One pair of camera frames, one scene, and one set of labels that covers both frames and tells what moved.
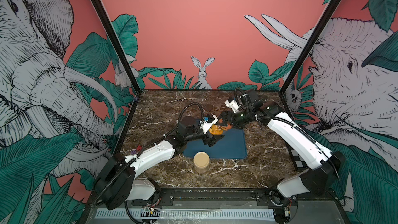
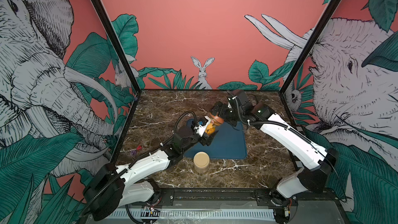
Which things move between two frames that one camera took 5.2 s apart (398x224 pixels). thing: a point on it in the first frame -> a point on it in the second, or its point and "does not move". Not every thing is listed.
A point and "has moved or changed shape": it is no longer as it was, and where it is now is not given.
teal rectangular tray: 232,146 does not move
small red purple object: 139,148 does not move
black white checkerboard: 300,163 does not move
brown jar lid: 228,126 has moved or changed shape
